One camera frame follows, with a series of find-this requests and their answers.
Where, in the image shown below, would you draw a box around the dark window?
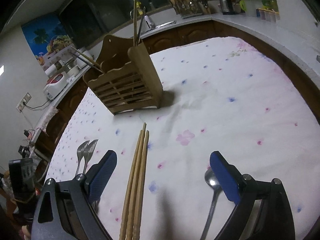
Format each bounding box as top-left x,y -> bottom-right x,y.
59,0 -> 168,47

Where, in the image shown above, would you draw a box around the small white cooker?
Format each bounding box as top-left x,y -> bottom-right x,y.
64,63 -> 79,77

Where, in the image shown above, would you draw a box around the spice jar rack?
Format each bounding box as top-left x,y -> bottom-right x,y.
256,8 -> 280,23

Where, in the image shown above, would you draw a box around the white round cooker pot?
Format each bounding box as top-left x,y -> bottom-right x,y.
76,50 -> 93,69

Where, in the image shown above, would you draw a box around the metal spoon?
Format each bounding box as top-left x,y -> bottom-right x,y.
200,168 -> 222,240

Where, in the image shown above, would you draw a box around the steel sink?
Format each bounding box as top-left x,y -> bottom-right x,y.
155,21 -> 176,30

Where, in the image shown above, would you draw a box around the wooden lower cabinets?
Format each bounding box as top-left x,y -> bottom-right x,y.
31,20 -> 319,156

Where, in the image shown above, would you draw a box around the green yellow drink bottle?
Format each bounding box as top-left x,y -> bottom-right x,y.
261,0 -> 278,11

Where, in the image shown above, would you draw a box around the wall power outlet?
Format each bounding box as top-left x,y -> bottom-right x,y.
16,93 -> 31,113

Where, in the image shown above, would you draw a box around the dish rack with utensils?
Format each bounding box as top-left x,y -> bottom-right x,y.
170,0 -> 211,19

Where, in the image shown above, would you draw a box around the wooden utensil holder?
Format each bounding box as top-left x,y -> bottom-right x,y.
82,35 -> 163,115

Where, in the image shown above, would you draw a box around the tropical fruit poster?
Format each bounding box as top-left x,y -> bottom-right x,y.
21,14 -> 73,70

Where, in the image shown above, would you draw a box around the steel electric kettle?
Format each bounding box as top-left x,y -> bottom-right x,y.
219,0 -> 236,15

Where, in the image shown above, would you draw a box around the black power cable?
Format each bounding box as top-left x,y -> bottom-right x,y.
23,99 -> 52,111

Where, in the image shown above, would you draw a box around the floral white tablecloth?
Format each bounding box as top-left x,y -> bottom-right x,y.
47,37 -> 319,239

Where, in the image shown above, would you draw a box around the white red rice cooker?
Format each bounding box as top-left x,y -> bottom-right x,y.
43,73 -> 67,100

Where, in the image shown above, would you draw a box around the white lace cloth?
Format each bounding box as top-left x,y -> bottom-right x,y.
36,106 -> 59,132

